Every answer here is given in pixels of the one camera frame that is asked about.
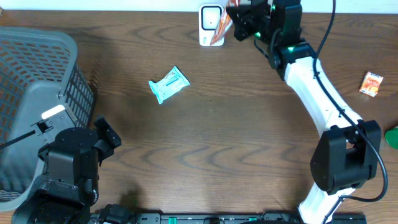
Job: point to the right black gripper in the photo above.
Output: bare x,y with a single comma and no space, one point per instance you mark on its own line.
241,15

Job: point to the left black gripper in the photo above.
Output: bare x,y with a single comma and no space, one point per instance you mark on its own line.
102,147

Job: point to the red chocolate bar wrapper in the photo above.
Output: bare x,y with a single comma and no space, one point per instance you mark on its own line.
224,23

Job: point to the teal snack packet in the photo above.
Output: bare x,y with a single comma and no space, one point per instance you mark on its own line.
171,84

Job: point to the orange snack sachet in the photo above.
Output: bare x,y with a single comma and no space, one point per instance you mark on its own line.
371,83

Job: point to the green lid jar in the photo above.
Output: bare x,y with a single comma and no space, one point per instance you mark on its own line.
391,137

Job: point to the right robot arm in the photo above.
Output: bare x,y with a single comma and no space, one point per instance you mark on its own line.
347,154

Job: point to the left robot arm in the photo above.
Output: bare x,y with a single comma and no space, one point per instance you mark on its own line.
68,188

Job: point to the white barcode scanner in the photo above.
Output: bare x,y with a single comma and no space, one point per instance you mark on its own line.
208,17

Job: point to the grey plastic shopping basket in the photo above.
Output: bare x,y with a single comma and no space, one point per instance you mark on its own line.
39,71

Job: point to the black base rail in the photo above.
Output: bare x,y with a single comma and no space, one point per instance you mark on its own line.
156,218

